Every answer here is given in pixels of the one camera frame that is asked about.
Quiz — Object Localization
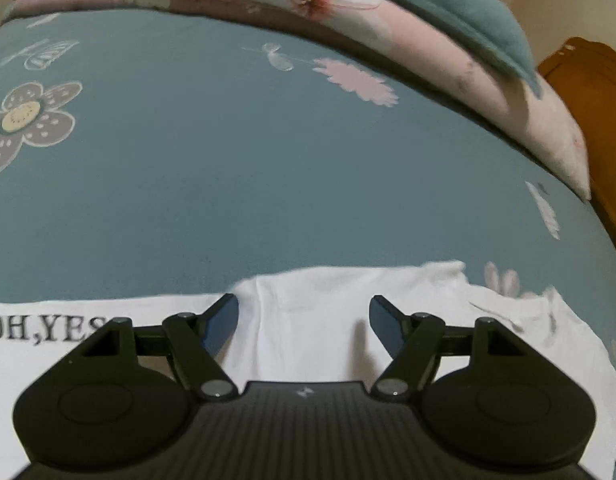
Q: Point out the teal floral bed sheet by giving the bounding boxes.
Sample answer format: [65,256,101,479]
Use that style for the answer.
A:
[0,10,616,344]

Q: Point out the wooden headboard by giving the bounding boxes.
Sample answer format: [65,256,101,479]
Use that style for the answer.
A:
[538,37,616,248]

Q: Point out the pink floral folded quilt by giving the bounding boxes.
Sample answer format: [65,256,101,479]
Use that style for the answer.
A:
[5,0,591,200]

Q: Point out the white long-sleeve shirt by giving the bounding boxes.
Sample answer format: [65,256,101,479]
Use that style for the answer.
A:
[0,261,616,479]

